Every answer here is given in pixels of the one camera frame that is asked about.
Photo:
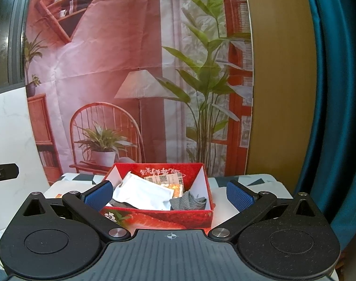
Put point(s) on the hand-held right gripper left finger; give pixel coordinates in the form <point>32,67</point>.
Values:
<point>98,194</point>

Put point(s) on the black white patterned cloth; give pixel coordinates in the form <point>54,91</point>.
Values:
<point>248,180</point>

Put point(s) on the teal curtain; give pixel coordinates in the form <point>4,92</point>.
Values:
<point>336,93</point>

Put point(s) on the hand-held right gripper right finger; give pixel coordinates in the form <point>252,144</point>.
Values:
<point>239,196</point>

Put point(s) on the printed wall tapestry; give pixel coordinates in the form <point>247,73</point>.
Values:
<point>107,64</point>

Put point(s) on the dark window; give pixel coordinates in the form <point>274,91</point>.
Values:
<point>2,20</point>

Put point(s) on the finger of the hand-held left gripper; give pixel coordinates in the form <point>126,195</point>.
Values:
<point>5,172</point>

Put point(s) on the grey sock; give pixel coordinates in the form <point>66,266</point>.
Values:
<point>122,204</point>
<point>186,202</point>

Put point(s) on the red cardboard box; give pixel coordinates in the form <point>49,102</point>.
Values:
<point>166,219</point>

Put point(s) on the bear printed mat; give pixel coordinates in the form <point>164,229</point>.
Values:
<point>66,186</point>

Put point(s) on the white plastic pouch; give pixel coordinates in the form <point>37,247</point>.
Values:
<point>142,193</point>

